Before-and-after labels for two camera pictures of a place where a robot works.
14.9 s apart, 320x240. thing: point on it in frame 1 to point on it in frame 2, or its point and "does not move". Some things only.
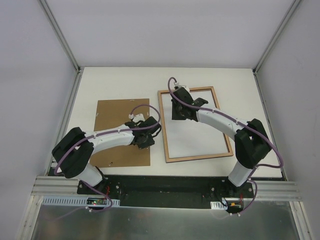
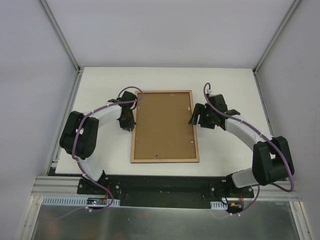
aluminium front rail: [282, 191] does not move
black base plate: [170, 191] does not move
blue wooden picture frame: [168, 160] to [162, 133]
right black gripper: [178, 93] to [203, 117]
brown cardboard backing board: [111, 114] to [162, 130]
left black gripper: [152, 125] to [127, 124]
